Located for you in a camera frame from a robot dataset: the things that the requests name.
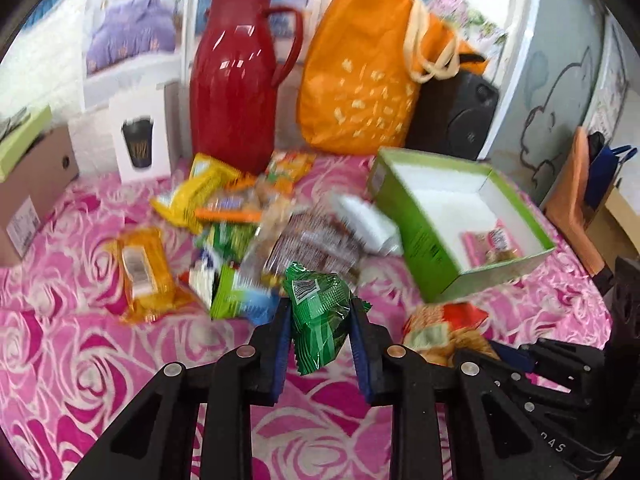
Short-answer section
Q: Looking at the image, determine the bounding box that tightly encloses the white cup picture box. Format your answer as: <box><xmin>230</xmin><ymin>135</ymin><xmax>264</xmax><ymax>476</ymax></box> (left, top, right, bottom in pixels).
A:
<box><xmin>107</xmin><ymin>80</ymin><xmax>182</xmax><ymax>184</ymax></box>

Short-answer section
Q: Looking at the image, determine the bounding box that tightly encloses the thin orange snack stick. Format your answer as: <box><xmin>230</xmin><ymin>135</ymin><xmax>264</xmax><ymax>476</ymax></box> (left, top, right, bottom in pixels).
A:
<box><xmin>195</xmin><ymin>205</ymin><xmax>263</xmax><ymax>223</ymax></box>

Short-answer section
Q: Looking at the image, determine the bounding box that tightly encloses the pink rose blanket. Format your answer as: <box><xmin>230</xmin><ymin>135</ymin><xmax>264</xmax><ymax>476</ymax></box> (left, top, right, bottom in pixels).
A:
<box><xmin>0</xmin><ymin>152</ymin><xmax>621</xmax><ymax>480</ymax></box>

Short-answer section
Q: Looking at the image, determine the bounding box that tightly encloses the brown cardboard box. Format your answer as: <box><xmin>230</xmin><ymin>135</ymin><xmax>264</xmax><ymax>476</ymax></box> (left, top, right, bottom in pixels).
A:
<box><xmin>0</xmin><ymin>125</ymin><xmax>81</xmax><ymax>267</ymax></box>

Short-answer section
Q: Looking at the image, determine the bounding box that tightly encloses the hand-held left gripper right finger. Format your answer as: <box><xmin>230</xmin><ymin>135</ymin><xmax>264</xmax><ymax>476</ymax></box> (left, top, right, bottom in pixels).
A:
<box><xmin>350</xmin><ymin>299</ymin><xmax>557</xmax><ymax>480</ymax></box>

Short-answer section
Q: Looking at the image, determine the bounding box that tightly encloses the small green snack packet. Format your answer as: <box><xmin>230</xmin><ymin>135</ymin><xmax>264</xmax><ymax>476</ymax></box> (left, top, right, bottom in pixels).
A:
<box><xmin>195</xmin><ymin>222</ymin><xmax>258</xmax><ymax>263</ymax></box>

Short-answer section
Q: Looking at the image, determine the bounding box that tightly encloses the orange fabric bag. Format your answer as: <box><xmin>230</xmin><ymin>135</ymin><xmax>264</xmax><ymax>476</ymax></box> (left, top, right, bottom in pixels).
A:
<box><xmin>296</xmin><ymin>0</ymin><xmax>493</xmax><ymax>157</ymax></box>

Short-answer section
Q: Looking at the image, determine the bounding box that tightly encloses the black speaker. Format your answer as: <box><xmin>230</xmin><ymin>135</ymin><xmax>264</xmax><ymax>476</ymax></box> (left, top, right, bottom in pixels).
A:
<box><xmin>405</xmin><ymin>67</ymin><xmax>501</xmax><ymax>162</ymax></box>

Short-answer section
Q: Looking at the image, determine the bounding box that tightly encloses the red orange cracker packet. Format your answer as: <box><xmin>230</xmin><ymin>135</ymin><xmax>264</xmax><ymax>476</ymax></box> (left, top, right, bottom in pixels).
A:
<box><xmin>402</xmin><ymin>302</ymin><xmax>501</xmax><ymax>367</ymax></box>

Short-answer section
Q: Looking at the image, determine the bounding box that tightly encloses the orange brown pouch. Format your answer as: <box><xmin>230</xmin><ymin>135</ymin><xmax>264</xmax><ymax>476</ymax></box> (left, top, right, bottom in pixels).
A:
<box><xmin>544</xmin><ymin>126</ymin><xmax>616</xmax><ymax>276</ymax></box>

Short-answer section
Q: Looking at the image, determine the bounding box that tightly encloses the green cardboard box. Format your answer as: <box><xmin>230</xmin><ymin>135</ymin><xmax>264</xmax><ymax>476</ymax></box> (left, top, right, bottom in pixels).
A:
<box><xmin>367</xmin><ymin>146</ymin><xmax>557</xmax><ymax>303</ymax></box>

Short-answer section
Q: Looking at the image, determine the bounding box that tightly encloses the purple bedding picture package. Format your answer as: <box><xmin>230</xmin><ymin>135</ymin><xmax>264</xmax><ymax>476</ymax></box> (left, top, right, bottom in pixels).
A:
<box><xmin>80</xmin><ymin>0</ymin><xmax>188</xmax><ymax>111</ymax></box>

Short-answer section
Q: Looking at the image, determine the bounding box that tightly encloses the orange wafer packet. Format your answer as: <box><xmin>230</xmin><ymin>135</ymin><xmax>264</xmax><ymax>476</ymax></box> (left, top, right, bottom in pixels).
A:
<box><xmin>116</xmin><ymin>227</ymin><xmax>193</xmax><ymax>325</ymax></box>

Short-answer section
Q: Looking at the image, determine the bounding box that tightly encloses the pink snack packet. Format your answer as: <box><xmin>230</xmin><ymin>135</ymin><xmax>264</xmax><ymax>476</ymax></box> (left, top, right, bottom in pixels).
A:
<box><xmin>461</xmin><ymin>220</ymin><xmax>523</xmax><ymax>267</ymax></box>

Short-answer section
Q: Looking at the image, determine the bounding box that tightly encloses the orange green snack packet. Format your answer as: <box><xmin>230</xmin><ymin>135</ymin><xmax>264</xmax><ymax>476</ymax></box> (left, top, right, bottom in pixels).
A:
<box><xmin>265</xmin><ymin>151</ymin><xmax>317</xmax><ymax>196</ymax></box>

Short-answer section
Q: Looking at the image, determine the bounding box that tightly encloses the floral bedding picture package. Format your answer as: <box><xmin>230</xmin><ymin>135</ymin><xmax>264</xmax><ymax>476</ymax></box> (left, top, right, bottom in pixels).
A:
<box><xmin>425</xmin><ymin>0</ymin><xmax>511</xmax><ymax>56</ymax></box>

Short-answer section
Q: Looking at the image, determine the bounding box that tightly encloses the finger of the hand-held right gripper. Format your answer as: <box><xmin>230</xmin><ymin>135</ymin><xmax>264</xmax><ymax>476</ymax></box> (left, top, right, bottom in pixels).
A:
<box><xmin>492</xmin><ymin>374</ymin><xmax>583</xmax><ymax>427</ymax></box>
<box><xmin>487</xmin><ymin>337</ymin><xmax>610</xmax><ymax>397</ymax></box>

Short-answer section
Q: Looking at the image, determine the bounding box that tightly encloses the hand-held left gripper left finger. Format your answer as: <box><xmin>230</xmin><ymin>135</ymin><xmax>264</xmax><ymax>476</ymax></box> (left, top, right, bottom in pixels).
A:
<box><xmin>65</xmin><ymin>299</ymin><xmax>294</xmax><ymax>480</ymax></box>

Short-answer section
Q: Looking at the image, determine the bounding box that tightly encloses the green box lid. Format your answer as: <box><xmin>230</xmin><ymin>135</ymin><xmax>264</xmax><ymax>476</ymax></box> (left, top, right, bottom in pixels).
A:
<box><xmin>0</xmin><ymin>105</ymin><xmax>53</xmax><ymax>181</ymax></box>

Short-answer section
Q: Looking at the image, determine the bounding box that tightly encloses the white green snack packet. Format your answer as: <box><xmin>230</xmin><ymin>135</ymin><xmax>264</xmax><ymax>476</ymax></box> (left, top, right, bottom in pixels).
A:
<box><xmin>187</xmin><ymin>255</ymin><xmax>223</xmax><ymax>311</ymax></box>

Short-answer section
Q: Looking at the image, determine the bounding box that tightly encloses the blue bag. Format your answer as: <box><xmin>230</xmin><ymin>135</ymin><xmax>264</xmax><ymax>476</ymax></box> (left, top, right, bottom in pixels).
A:
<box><xmin>585</xmin><ymin>132</ymin><xmax>638</xmax><ymax>211</ymax></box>

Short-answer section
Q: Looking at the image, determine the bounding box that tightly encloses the red thermos jug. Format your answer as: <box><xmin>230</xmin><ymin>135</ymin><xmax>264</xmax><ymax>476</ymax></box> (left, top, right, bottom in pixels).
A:
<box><xmin>189</xmin><ymin>0</ymin><xmax>305</xmax><ymax>176</ymax></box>

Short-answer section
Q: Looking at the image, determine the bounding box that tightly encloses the dark green foil snack packet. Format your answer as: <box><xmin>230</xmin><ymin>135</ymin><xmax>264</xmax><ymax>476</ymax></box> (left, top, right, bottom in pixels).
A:
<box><xmin>282</xmin><ymin>262</ymin><xmax>372</xmax><ymax>376</ymax></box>

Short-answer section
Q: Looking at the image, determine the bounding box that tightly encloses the beige cardboard carton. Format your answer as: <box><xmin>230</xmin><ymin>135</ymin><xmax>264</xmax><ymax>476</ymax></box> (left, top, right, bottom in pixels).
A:
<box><xmin>585</xmin><ymin>180</ymin><xmax>640</xmax><ymax>271</ymax></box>

